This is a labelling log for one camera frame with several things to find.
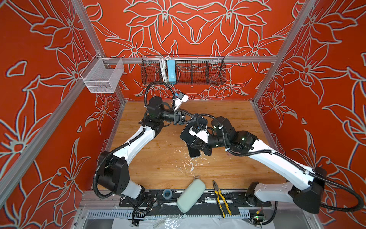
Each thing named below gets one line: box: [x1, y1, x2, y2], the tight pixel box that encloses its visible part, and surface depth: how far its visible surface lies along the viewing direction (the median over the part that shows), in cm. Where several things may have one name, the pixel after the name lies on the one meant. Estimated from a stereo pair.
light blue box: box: [167, 59, 177, 83], surface depth 92 cm
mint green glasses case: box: [176, 178, 206, 214], surface depth 74 cm
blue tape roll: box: [162, 188, 173, 200], surface depth 76 cm
